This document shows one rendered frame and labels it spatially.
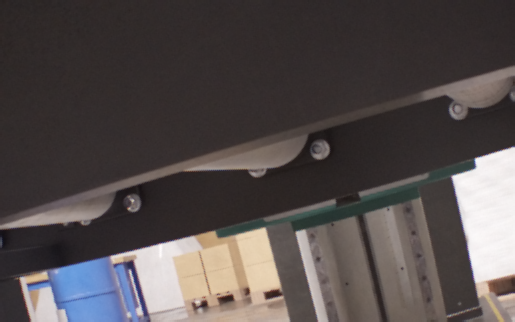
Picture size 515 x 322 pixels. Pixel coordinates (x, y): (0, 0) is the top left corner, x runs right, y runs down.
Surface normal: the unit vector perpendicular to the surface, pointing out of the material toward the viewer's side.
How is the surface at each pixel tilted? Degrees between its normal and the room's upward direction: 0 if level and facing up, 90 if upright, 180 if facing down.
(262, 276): 90
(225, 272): 90
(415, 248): 90
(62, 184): 90
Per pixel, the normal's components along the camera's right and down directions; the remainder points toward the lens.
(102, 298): 0.55, -0.21
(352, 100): -0.33, 0.00
